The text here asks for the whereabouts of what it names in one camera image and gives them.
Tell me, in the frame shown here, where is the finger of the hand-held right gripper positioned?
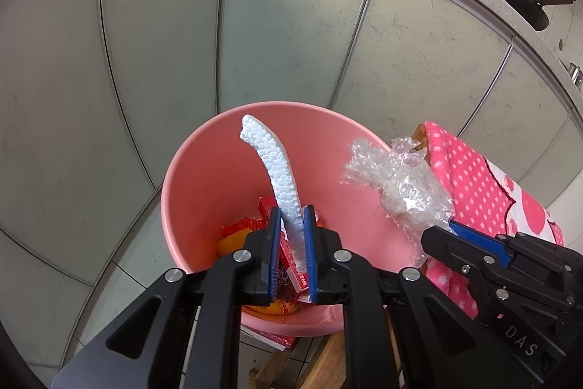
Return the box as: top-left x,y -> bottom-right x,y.
449,221 -> 583,280
421,226 -> 575,312

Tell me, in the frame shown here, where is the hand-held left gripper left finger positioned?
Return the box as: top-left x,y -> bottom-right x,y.
49,207 -> 283,389

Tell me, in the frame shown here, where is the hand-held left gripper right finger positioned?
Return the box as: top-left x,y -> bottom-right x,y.
303,205 -> 539,389

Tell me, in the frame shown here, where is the red medicine box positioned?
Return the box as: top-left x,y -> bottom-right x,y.
257,197 -> 315,296

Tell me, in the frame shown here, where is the dark steel wool ball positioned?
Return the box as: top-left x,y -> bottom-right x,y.
272,264 -> 297,285

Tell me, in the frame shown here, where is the yellow foam fruit net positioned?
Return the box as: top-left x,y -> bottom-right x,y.
218,234 -> 249,262
243,302 -> 274,317

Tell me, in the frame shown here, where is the red plastic snack wrapper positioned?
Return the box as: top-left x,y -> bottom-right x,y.
222,218 -> 269,241

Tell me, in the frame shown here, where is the clear bubble wrap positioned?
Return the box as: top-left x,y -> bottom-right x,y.
341,137 -> 455,237

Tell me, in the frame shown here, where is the white foam strip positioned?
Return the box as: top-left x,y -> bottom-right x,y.
240,114 -> 315,303

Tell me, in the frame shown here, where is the pink plastic bucket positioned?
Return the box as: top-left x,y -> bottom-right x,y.
160,100 -> 426,337

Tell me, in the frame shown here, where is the pink polka dot blanket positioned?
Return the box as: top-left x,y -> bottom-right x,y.
416,121 -> 566,319

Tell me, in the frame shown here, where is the red white paper packet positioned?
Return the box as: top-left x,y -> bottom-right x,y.
239,323 -> 299,349

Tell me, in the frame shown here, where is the wooden stool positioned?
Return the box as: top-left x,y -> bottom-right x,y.
248,327 -> 349,389

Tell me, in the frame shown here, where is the wooden table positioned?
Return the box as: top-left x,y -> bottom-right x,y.
411,124 -> 433,166

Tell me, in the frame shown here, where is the stainless steel pot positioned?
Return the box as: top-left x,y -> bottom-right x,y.
566,60 -> 583,88

